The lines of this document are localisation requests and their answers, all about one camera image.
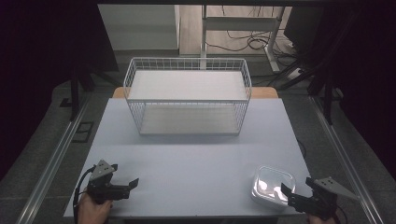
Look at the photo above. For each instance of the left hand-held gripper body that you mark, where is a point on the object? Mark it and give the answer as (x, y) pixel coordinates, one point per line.
(101, 183)

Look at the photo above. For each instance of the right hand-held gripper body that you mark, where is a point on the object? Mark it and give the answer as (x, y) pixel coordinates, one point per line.
(323, 196)

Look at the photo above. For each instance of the clear plastic lidded box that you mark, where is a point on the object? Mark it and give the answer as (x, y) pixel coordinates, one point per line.
(269, 186)

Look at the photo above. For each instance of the person's right hand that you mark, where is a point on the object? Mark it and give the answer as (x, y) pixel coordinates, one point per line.
(320, 220)

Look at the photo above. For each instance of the person's left hand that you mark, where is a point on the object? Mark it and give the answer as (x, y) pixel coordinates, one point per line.
(93, 213)

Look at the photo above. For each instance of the black floor socket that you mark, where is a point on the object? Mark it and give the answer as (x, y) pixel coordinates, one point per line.
(83, 132)
(66, 102)

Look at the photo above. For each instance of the black stand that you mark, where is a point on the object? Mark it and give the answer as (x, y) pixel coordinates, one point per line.
(74, 90)
(327, 93)

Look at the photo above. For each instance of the wooden board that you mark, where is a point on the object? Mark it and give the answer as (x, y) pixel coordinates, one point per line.
(264, 92)

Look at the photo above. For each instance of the white cabinet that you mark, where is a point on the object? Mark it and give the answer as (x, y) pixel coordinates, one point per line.
(140, 28)

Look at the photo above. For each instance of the metal floor rail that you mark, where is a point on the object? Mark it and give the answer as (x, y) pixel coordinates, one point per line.
(49, 161)
(342, 155)

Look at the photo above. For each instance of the white metal desk frame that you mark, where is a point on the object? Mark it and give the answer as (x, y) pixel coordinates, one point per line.
(239, 23)

